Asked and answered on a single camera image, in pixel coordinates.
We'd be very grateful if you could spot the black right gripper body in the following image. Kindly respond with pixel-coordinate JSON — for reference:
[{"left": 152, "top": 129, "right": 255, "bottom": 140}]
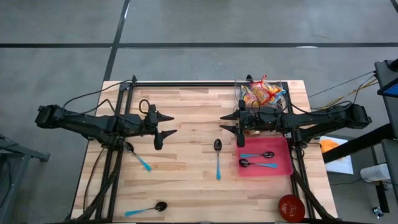
[{"left": 235, "top": 99, "right": 282, "bottom": 149}]

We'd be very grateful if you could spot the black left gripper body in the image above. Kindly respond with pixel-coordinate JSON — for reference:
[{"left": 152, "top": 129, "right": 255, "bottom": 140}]
[{"left": 136, "top": 104, "right": 167, "bottom": 151}]

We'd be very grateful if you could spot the black spoon teal handle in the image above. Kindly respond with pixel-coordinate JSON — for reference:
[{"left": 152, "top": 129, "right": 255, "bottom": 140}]
[
  {"left": 238, "top": 158, "right": 279, "bottom": 169},
  {"left": 123, "top": 141, "right": 152, "bottom": 172},
  {"left": 213, "top": 138, "right": 223, "bottom": 181},
  {"left": 124, "top": 201, "right": 169, "bottom": 218},
  {"left": 239, "top": 151, "right": 276, "bottom": 159}
]

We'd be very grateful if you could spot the pink green ramen packet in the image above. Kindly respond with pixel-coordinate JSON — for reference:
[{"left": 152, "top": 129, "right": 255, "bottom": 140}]
[{"left": 241, "top": 85, "right": 259, "bottom": 106}]

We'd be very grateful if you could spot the red yellow ramen packet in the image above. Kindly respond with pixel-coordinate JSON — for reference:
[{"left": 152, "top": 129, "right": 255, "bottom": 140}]
[{"left": 250, "top": 74, "right": 276, "bottom": 105}]

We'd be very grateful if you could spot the pink plastic bin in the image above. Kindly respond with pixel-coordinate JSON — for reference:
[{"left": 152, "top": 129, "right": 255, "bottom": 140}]
[{"left": 236, "top": 136, "right": 295, "bottom": 178}]

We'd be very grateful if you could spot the orange object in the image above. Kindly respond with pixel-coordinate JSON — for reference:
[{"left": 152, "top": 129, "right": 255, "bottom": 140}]
[{"left": 320, "top": 139, "right": 340, "bottom": 154}]

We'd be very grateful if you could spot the white paper sheet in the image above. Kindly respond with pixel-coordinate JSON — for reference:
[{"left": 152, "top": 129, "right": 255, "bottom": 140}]
[{"left": 319, "top": 135, "right": 354, "bottom": 175}]

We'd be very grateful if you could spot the red bowl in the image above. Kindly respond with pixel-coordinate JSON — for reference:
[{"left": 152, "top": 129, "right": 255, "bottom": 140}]
[{"left": 278, "top": 194, "right": 306, "bottom": 223}]

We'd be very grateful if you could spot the black beam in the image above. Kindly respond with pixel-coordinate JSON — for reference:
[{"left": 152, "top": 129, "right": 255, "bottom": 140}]
[{"left": 322, "top": 123, "right": 396, "bottom": 164}]

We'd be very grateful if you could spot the white paper roll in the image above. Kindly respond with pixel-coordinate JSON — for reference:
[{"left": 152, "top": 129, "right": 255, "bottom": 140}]
[{"left": 359, "top": 162, "right": 391, "bottom": 183}]

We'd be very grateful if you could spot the grey metal furniture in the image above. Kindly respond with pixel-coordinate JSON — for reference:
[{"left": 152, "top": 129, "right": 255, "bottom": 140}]
[{"left": 0, "top": 133, "right": 50, "bottom": 224}]

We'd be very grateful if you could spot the black monitor stand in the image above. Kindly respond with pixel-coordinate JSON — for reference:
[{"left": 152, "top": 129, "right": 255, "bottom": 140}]
[{"left": 374, "top": 58, "right": 398, "bottom": 139}]

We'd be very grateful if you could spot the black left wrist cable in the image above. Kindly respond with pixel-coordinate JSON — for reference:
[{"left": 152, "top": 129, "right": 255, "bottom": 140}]
[{"left": 138, "top": 98, "right": 151, "bottom": 114}]

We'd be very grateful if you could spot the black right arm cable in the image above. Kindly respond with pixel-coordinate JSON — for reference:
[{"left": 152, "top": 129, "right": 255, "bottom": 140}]
[{"left": 283, "top": 93, "right": 354, "bottom": 116}]

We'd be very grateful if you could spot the long black cable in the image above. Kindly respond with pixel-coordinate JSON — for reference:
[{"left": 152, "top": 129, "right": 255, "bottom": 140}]
[{"left": 61, "top": 79, "right": 133, "bottom": 116}]

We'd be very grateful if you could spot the thin brown cable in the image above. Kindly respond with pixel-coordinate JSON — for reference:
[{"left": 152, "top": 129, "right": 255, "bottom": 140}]
[{"left": 82, "top": 147, "right": 105, "bottom": 215}]

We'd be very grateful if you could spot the grey cable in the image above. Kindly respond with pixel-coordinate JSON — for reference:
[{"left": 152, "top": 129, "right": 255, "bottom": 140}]
[{"left": 307, "top": 70, "right": 377, "bottom": 98}]

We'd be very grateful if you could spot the yellow cable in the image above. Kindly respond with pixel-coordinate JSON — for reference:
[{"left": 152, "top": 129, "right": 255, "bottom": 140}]
[{"left": 329, "top": 77, "right": 379, "bottom": 108}]

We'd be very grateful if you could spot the black post with caster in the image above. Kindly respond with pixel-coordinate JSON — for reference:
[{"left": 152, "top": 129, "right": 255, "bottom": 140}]
[{"left": 372, "top": 180, "right": 391, "bottom": 220}]

